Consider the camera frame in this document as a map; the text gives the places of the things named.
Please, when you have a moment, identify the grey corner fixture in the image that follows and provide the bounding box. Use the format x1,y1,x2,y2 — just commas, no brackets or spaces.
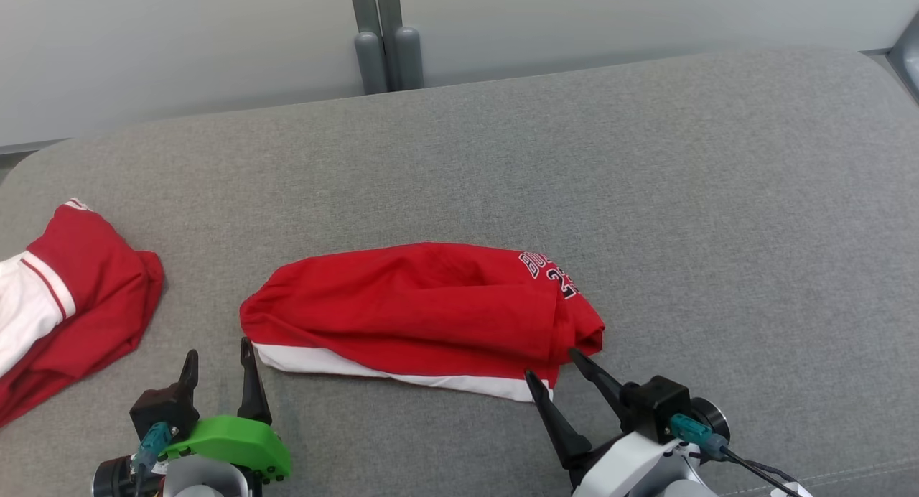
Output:
887,12,919,101

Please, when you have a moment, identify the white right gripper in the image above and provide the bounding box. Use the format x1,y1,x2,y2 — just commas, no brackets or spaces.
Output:
524,348,702,497

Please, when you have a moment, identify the cable with teal plug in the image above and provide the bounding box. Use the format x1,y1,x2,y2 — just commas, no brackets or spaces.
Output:
133,421,174,497
668,413,805,497

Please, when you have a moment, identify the grey fabric sofa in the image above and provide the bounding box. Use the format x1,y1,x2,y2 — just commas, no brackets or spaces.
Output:
0,46,919,497

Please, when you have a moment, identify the left cable with teal plug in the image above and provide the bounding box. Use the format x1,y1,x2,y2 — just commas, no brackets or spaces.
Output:
133,421,174,497

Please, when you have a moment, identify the red garment with black print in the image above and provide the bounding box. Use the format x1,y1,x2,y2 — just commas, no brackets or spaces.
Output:
239,242,606,403

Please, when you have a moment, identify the red garment with white sleeves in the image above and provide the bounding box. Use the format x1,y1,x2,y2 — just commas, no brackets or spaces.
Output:
0,198,165,427

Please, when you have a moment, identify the grey upright partition frame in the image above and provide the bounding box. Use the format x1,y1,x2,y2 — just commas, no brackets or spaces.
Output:
348,0,403,38

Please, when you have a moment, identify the right cable with teal plug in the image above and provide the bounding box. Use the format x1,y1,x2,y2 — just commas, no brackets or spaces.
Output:
668,413,805,497

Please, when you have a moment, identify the grey round post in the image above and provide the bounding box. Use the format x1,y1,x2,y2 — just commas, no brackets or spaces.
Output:
393,27,425,92
354,30,389,96

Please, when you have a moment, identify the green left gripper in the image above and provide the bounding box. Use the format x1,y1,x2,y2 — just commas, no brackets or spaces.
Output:
159,337,292,482

